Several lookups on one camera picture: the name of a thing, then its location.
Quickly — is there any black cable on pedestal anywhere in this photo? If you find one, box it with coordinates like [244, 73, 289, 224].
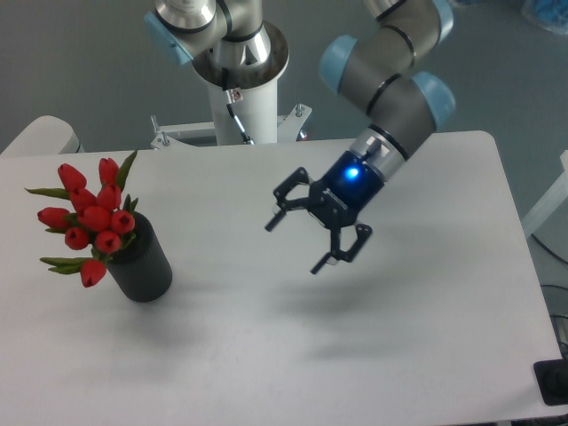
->
[220, 66, 256, 146]

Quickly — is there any white furniture at right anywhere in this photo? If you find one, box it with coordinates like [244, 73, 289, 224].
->
[521, 151, 568, 239]

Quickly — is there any black ribbed cylindrical vase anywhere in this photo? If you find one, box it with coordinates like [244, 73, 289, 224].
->
[107, 212, 173, 303]

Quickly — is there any red tulip bouquet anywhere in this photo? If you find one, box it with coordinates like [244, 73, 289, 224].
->
[26, 152, 138, 288]

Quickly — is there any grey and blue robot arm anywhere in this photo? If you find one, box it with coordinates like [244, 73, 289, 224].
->
[144, 1, 455, 264]

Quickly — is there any black device at table edge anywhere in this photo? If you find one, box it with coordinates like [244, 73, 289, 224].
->
[533, 359, 567, 406]

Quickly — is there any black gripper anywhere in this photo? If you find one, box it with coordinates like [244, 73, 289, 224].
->
[264, 150, 386, 275]

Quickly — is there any white rounded chair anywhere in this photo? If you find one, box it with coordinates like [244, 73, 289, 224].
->
[1, 115, 85, 158]

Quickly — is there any blue plastic bag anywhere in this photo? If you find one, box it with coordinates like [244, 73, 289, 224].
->
[521, 0, 567, 36]

